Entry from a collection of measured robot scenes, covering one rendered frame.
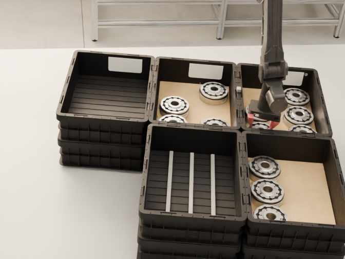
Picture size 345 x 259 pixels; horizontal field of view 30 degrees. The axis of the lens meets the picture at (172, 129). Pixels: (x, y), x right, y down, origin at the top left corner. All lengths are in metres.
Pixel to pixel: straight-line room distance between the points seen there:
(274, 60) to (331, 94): 0.77
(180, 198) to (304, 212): 0.38
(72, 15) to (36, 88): 1.98
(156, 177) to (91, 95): 0.48
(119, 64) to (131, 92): 0.12
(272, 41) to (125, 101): 0.63
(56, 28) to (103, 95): 2.09
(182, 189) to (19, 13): 2.82
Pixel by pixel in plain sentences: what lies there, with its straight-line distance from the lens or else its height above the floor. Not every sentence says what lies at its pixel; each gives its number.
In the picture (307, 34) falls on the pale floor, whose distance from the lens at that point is 4.59.
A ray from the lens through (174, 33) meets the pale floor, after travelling 4.38.
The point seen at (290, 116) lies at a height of 0.86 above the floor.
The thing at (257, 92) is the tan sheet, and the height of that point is 0.83.
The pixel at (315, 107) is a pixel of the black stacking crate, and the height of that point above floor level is 0.87.
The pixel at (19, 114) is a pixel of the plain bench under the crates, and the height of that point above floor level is 0.70.
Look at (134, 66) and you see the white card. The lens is 2.41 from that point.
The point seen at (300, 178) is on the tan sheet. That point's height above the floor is 0.83.
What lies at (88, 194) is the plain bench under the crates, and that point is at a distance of 2.15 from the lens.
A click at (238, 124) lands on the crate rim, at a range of 2.10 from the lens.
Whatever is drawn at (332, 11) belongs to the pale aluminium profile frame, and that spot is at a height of 0.14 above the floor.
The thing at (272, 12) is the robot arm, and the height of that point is 1.31.
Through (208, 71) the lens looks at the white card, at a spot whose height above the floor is 0.89.
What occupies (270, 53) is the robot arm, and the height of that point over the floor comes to 1.19.
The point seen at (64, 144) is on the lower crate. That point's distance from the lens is 2.17.
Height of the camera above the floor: 2.21
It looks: 39 degrees down
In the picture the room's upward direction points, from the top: 5 degrees clockwise
